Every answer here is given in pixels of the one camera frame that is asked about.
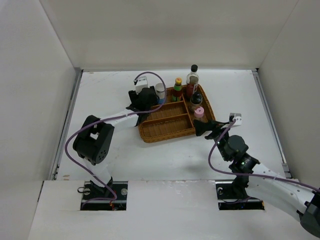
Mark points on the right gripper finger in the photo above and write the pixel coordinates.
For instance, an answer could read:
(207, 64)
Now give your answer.
(211, 136)
(202, 127)

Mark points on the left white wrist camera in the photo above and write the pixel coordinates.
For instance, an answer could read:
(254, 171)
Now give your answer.
(140, 83)

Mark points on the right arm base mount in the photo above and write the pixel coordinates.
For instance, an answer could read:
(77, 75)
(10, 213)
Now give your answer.
(232, 195)

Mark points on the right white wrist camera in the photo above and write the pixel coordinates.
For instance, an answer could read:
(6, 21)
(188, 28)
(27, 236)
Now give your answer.
(235, 119)

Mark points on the dark sauce bottle black cap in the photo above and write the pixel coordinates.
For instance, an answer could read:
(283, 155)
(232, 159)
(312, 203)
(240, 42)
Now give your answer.
(192, 81)

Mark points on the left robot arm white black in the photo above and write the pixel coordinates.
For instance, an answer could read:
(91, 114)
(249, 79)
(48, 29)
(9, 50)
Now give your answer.
(92, 142)

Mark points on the pepper grinder black top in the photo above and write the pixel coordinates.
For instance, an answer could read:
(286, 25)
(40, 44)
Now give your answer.
(195, 101)

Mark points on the spice shaker pink lid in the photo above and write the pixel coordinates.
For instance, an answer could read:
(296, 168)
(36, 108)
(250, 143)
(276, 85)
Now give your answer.
(199, 114)

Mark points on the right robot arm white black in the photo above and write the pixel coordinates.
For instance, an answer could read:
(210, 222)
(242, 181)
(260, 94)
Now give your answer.
(253, 179)

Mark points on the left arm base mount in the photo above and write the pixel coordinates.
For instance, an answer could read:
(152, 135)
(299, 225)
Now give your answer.
(96, 198)

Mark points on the green bottle yellow cap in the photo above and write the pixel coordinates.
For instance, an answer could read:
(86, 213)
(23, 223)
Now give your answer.
(177, 90)

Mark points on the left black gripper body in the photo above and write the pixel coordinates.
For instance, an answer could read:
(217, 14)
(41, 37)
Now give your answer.
(134, 97)

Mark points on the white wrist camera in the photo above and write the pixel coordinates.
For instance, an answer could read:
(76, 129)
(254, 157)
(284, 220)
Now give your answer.
(140, 83)
(235, 119)

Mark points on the brown wicker divided tray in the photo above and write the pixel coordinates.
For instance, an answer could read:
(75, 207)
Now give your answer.
(173, 120)

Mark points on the clear jar silver lid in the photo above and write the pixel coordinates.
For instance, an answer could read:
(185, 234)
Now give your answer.
(160, 91)

